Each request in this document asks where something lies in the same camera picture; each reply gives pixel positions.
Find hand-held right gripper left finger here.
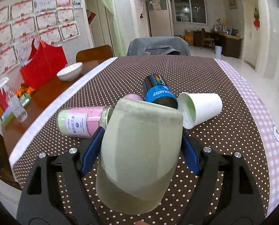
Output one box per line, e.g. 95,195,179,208
16,126,107,225

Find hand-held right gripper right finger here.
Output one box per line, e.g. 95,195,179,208
177,131,266,225

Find pale green cup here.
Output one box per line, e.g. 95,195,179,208
96,98,183,215

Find white paper cup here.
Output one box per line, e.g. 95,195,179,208
177,92,223,129

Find pink and green bottle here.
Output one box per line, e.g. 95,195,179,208
56,93,143,138

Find black and blue can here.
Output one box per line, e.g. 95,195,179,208
143,74,178,109

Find white bowl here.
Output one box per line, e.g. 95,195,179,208
56,62,83,81

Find brown polka dot tablecloth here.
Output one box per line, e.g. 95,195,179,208
9,55,279,218

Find clear spray bottle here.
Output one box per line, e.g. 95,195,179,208
0,77,28,123

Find red bag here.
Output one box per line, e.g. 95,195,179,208
20,38,68,89

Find grey covered chair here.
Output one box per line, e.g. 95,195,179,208
127,37,191,57

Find cardboard box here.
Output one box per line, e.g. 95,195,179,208
185,29,194,46

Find wooden desk chair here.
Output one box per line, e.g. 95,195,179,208
201,28,215,50

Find wooden desk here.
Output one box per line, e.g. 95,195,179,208
193,30,244,59

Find white refrigerator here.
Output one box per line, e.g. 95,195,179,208
147,0,174,37

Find green curtain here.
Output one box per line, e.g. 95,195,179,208
86,0,125,57

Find window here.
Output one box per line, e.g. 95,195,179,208
173,0,208,24

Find red door ornament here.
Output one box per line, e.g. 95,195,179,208
253,3,260,30

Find wall of certificates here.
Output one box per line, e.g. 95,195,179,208
0,0,83,80

